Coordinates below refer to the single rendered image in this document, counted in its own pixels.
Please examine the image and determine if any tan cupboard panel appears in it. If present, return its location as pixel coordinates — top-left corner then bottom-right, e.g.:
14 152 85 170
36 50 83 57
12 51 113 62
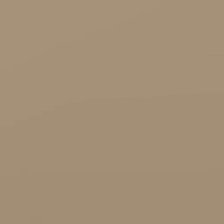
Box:
0 0 224 224

